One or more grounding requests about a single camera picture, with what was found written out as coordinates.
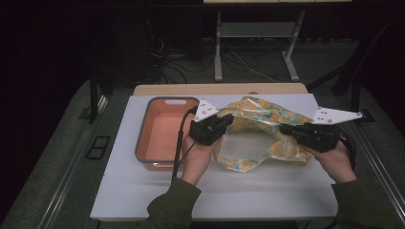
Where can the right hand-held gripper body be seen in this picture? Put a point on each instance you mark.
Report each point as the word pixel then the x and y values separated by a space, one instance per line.
pixel 318 136

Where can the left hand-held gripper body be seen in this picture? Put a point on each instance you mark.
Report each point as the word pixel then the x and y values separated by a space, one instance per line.
pixel 207 132

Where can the orange-print cloth bag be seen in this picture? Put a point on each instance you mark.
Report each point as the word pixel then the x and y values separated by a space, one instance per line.
pixel 254 111

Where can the orange plastic basin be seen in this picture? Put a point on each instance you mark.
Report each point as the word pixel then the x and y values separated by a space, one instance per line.
pixel 159 136

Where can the person's left hand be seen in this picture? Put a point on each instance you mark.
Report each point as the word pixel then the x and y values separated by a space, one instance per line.
pixel 199 159

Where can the person's right hand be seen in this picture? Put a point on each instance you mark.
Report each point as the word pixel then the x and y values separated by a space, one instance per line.
pixel 336 163

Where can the wooden table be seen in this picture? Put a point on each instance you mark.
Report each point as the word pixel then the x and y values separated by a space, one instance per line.
pixel 219 89

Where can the white board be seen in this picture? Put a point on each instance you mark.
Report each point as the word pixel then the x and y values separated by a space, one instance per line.
pixel 254 194

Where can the black slanted stand bar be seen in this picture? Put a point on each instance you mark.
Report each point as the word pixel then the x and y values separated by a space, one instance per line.
pixel 350 60

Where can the black upright post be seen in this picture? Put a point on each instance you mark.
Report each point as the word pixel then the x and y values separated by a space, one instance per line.
pixel 356 95
pixel 93 98

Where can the aluminium floor rail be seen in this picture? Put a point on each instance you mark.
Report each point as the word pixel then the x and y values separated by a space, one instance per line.
pixel 67 178
pixel 382 171

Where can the grey metal desk frame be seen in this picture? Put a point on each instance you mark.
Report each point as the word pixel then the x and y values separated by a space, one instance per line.
pixel 254 30

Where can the black floor socket frame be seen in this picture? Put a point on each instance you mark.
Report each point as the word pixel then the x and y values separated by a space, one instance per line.
pixel 92 153

